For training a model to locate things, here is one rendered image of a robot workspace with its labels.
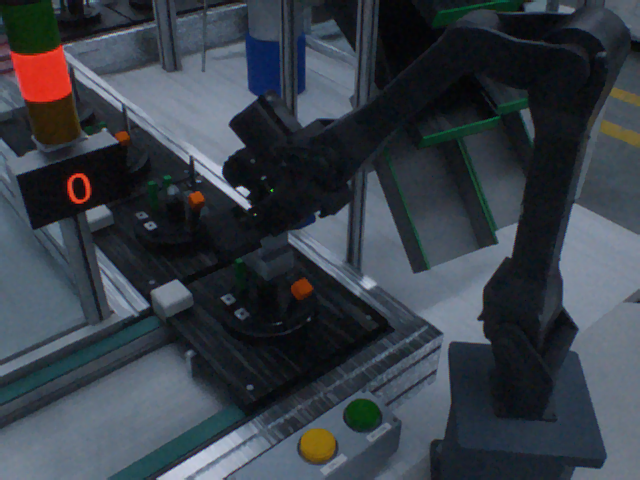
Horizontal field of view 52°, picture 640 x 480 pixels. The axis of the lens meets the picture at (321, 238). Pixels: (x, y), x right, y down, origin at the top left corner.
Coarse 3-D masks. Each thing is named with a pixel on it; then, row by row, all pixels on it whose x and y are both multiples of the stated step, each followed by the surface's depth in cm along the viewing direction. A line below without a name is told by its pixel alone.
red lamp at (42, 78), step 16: (16, 64) 66; (32, 64) 66; (48, 64) 66; (64, 64) 68; (32, 80) 67; (48, 80) 67; (64, 80) 69; (32, 96) 68; (48, 96) 68; (64, 96) 69
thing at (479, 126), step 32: (352, 0) 90; (384, 0) 100; (352, 32) 92; (384, 32) 96; (416, 32) 98; (384, 64) 87; (448, 96) 92; (480, 96) 92; (416, 128) 85; (448, 128) 89; (480, 128) 89
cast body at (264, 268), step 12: (264, 240) 83; (276, 240) 84; (252, 252) 85; (264, 252) 84; (276, 252) 85; (288, 252) 85; (252, 264) 86; (264, 264) 83; (276, 264) 84; (288, 264) 86; (264, 276) 85
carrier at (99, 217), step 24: (192, 168) 108; (168, 192) 104; (216, 192) 117; (96, 216) 107; (120, 216) 111; (144, 216) 105; (168, 216) 106; (96, 240) 106; (120, 240) 106; (144, 240) 103; (168, 240) 103; (192, 240) 103; (120, 264) 101; (144, 264) 101; (168, 264) 101; (192, 264) 101; (216, 264) 102; (144, 288) 96
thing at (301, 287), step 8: (288, 280) 84; (296, 280) 84; (304, 280) 83; (296, 288) 82; (304, 288) 82; (312, 288) 82; (296, 296) 83; (304, 296) 82; (288, 304) 86; (296, 304) 84; (288, 312) 87; (296, 312) 87
